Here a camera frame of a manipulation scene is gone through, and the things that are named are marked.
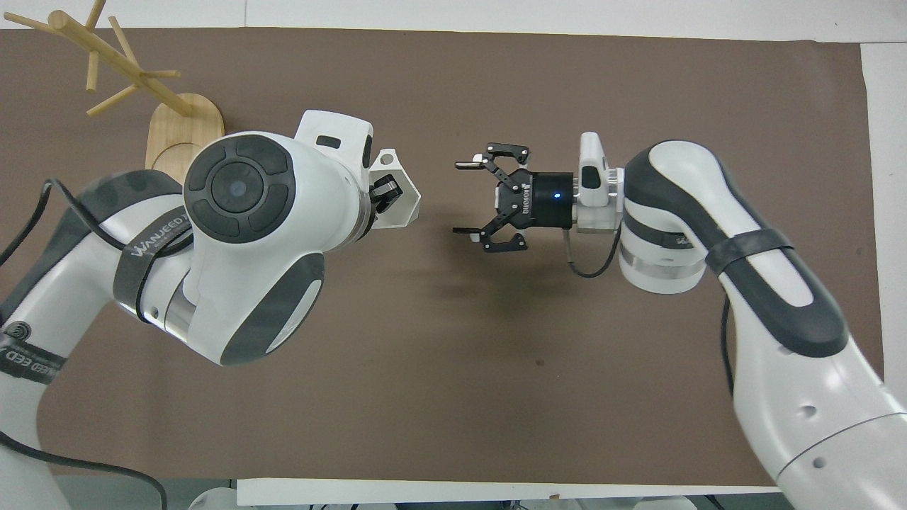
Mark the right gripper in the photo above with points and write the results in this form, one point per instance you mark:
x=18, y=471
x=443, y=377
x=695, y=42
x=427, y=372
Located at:
x=545, y=202

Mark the white faceted cup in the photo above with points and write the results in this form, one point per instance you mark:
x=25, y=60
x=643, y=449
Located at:
x=405, y=207

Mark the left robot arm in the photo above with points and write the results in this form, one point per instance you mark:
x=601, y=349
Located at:
x=241, y=191

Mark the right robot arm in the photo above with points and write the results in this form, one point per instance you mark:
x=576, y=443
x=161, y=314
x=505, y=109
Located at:
x=772, y=304

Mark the wooden cup rack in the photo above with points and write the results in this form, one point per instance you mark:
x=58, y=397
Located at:
x=186, y=129

